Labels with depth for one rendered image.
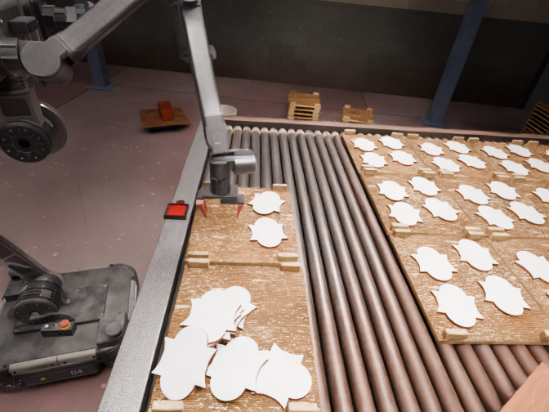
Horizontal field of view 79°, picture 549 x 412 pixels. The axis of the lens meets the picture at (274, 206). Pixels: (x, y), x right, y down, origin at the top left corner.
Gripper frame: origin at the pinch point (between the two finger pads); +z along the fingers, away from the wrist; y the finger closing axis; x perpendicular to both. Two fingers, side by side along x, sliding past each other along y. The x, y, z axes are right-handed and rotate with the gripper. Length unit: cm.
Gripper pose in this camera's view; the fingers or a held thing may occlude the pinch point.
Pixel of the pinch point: (221, 214)
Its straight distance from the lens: 105.0
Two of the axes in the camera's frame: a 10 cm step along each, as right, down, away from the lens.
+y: -10.0, -0.1, -0.8
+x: 0.5, 6.0, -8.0
